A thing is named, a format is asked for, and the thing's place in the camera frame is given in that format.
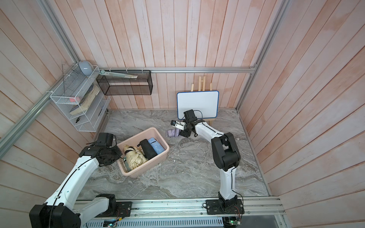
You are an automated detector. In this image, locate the purple umbrella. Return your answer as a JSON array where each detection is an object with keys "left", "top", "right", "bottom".
[{"left": 166, "top": 128, "right": 181, "bottom": 138}]

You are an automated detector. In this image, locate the beige umbrella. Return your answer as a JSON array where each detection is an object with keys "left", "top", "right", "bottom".
[{"left": 124, "top": 144, "right": 148, "bottom": 170}]

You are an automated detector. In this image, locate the pink plastic storage box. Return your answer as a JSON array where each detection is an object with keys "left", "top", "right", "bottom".
[{"left": 117, "top": 127, "right": 170, "bottom": 178}]

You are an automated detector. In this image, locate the blue umbrella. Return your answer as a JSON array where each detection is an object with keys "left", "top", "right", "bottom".
[{"left": 148, "top": 138, "right": 165, "bottom": 155}]

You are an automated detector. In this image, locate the black umbrella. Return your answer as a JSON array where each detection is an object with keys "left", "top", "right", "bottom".
[{"left": 138, "top": 139, "right": 157, "bottom": 160}]

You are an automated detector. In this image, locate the mint umbrella front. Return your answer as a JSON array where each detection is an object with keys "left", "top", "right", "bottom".
[{"left": 124, "top": 161, "right": 131, "bottom": 172}]

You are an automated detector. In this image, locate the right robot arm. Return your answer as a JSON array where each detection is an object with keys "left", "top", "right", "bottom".
[{"left": 171, "top": 110, "right": 244, "bottom": 216}]

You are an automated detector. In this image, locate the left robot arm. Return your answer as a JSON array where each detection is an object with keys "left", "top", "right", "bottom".
[{"left": 29, "top": 133, "right": 122, "bottom": 228}]

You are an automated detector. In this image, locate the book on shelf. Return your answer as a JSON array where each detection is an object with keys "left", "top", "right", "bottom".
[{"left": 69, "top": 84, "right": 100, "bottom": 116}]

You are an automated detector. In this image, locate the flat item on basket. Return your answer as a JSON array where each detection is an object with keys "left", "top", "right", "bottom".
[{"left": 99, "top": 70, "right": 138, "bottom": 79}]

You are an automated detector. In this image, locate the grey round speaker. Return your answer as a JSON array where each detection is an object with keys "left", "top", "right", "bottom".
[{"left": 78, "top": 60, "right": 94, "bottom": 77}]

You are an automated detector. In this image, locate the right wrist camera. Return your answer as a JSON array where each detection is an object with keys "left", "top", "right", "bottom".
[{"left": 171, "top": 120, "right": 186, "bottom": 131}]

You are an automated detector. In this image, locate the white board blue frame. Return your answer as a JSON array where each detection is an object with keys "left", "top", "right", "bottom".
[{"left": 177, "top": 91, "right": 220, "bottom": 120}]

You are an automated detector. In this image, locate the white wire shelf rack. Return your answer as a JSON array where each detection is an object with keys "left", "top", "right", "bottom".
[{"left": 50, "top": 64, "right": 110, "bottom": 133}]

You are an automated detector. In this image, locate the black wire basket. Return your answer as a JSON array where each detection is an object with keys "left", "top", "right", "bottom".
[{"left": 97, "top": 70, "right": 153, "bottom": 96}]

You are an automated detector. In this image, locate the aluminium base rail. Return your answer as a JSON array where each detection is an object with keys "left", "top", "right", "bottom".
[{"left": 48, "top": 196, "right": 286, "bottom": 228}]

